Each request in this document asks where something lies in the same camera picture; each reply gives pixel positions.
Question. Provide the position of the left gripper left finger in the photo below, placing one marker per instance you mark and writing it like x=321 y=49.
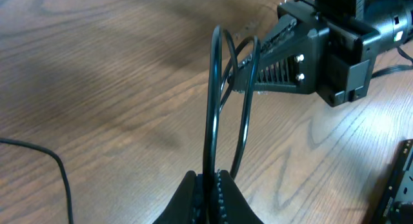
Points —
x=179 y=209

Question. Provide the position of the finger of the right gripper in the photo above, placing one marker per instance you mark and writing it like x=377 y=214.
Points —
x=280 y=30
x=294 y=64

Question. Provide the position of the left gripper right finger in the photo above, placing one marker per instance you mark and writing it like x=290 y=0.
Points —
x=227 y=204

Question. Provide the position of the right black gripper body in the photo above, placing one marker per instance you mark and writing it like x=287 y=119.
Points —
x=360 y=30

